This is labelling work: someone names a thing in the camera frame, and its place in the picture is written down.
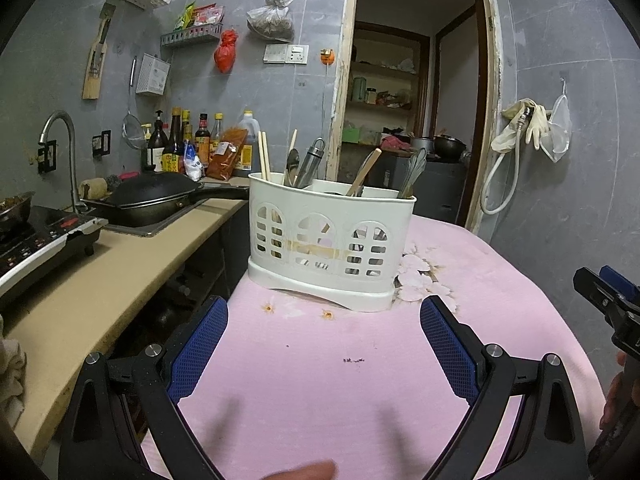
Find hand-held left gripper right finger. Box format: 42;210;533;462
420;296;588;480

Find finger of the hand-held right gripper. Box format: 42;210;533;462
599;265;640;308
573;267;628;328

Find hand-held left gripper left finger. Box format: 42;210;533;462
59;296;230;480

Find white plastic utensil caddy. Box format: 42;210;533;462
247;172;418;314

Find silver fork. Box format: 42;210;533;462
398;152;419;199
407;147;429;196

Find silver spoon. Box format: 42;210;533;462
283;148;301;186

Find person's right hand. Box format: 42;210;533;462
600;350;632;431

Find person's left hand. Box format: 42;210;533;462
260;461;337;480

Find beige kitchen counter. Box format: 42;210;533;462
0;195;251;461

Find pink floral blanket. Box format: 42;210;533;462
142;215;609;480

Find grey cabinet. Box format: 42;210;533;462
377;152;469;226

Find clear hanging bag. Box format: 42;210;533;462
538;78;572;164

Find white and blue packet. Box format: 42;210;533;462
182;140;207;181

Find cream rubber gloves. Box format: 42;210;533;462
490;98;550;154

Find black induction cooker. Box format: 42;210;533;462
0;204;109;302

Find beige towel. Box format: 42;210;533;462
0;314;27;422

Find tan sponge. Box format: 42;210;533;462
78;177;109;201

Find orange seasoning packet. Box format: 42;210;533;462
205;127;250;181

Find row of sauce bottles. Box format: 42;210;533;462
141;106;226;174

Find dark cooking pot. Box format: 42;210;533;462
432;134;467;161

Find cooking oil jug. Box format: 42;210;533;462
234;109;261;171

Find metal mesh strainer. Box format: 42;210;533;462
122;57;149;150

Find dark bowl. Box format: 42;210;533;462
0;190;36;234

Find wooden shelf unit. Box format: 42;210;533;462
347;22;431;149

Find chrome faucet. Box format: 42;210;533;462
38;109;84;212

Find white hanging box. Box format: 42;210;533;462
134;53;171;96

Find red plastic bag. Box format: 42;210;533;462
213;28;239;74

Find yellow snack packet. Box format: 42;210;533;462
173;0;197;31

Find red snack packet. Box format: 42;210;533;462
192;4;225;26

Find clear bag of dried goods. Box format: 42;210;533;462
246;0;295;44

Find white hose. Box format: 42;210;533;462
480;105;531;215

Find worn wooden door frame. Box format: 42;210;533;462
324;0;504;235

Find white wall switch panel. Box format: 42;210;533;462
263;43;310;65

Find wooden wall knife holder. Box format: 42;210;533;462
82;2;117;100

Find metal wall shelf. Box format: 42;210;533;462
159;23;224;49

